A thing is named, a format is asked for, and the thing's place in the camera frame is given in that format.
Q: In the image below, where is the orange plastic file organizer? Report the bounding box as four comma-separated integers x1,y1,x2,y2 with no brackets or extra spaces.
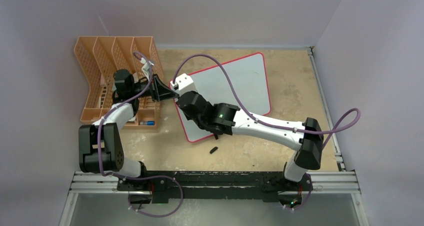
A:
74,36,165,125

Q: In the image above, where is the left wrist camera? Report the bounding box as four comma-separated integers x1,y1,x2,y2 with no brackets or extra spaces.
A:
140,58,155,79

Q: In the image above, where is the pink-framed whiteboard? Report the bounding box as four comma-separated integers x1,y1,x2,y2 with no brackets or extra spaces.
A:
169,52,272,144

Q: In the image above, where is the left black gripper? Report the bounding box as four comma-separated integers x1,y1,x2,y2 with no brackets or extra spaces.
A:
130,74,178,103

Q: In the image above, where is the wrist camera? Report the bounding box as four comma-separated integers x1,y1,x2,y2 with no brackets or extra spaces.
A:
169,73,197,96
140,58,155,79

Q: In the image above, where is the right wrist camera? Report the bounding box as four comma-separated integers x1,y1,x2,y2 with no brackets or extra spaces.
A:
169,73,197,96

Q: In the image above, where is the black marker cap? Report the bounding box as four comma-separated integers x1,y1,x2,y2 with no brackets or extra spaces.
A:
209,146,219,154

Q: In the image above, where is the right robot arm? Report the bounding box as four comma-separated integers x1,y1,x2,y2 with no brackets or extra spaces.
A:
176,91,324,190

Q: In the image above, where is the purple cable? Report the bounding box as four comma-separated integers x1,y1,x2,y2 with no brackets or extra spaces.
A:
172,53,362,212
96,51,184,219

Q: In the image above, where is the blue small item in tray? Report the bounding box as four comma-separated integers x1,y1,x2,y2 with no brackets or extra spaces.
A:
139,120,156,126

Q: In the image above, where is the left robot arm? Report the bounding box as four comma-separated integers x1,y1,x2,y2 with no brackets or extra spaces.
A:
78,69,179,191

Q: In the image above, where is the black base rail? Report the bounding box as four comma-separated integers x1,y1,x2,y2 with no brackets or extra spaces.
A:
117,170,313,204

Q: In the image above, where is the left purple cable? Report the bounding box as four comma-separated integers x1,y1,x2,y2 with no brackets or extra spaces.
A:
96,51,184,219

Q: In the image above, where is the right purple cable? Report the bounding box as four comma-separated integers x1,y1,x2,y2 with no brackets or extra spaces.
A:
172,53,362,212

